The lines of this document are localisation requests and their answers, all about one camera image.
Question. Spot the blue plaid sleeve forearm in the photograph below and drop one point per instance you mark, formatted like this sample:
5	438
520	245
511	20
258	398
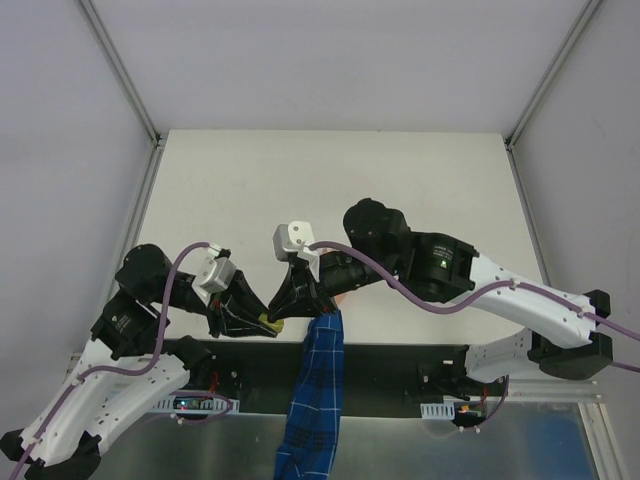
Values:
310	443

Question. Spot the aluminium frame post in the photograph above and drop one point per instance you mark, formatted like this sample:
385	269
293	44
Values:
561	57
114	60

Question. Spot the left aluminium frame post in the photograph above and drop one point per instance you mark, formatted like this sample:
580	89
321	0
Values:
114	60

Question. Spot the right aluminium frame post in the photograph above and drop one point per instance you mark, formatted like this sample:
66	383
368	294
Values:
561	57

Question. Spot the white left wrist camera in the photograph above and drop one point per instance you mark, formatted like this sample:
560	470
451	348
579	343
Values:
215	274

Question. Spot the yellow nail polish bottle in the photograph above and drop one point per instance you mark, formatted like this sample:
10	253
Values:
276	326

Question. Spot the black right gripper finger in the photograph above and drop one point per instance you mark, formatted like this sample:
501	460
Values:
296	310
287	292

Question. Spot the aluminium table edge rail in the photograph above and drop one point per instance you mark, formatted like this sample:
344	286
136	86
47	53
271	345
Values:
132	226

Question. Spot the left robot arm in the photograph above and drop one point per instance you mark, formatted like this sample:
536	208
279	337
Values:
128	365

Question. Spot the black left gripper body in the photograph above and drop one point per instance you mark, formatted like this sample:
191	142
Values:
220	304

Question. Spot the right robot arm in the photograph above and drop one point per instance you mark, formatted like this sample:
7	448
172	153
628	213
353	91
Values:
444	275

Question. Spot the white cable duct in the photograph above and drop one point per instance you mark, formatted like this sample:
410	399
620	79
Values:
444	411
195	405

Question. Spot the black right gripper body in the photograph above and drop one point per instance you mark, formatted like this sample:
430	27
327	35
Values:
310	281

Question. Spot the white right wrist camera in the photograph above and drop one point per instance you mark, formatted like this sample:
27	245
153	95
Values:
296	238

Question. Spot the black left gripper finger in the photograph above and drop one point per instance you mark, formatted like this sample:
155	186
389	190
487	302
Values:
239	328
247	304

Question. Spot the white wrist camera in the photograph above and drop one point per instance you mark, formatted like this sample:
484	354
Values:
296	238
215	274

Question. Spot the left white cable duct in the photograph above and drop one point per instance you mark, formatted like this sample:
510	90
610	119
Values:
195	405

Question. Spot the right white cable duct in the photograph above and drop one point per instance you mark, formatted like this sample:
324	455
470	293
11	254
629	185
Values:
444	411

